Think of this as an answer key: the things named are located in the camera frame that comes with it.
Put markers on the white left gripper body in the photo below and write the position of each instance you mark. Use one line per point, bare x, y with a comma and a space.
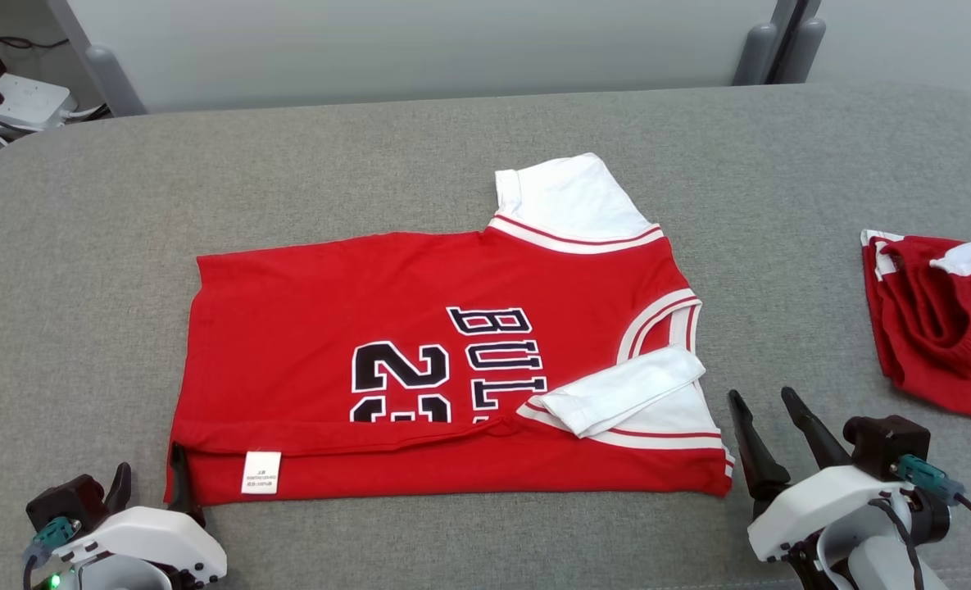
149, 537

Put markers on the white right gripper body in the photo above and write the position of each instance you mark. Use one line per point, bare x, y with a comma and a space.
821, 504

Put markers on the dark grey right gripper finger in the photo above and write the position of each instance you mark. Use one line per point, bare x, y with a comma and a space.
760, 463
817, 438

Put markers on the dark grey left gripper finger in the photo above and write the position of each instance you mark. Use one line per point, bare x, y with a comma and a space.
118, 490
182, 492

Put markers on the red white shorts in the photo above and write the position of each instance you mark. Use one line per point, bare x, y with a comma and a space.
944, 328

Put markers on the red Bulls 23 jersey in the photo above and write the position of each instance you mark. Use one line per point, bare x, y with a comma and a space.
305, 311

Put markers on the white power strip with plug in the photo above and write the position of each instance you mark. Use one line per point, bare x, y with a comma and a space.
30, 98

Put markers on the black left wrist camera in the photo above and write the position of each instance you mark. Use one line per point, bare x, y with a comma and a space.
67, 500

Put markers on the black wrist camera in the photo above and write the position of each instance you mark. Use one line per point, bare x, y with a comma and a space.
67, 500
887, 447

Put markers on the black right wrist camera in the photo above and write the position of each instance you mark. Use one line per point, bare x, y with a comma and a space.
887, 447

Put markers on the teal left camera connector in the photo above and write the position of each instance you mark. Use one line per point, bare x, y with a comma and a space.
51, 537

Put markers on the teal camera connector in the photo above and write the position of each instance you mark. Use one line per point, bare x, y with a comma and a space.
927, 478
51, 537

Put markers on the teal right camera connector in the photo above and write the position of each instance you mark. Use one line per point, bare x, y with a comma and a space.
927, 478

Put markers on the grey metal post double foot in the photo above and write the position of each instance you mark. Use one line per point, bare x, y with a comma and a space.
760, 53

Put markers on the grey metal post single foot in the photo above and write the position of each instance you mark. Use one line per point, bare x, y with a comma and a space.
104, 74

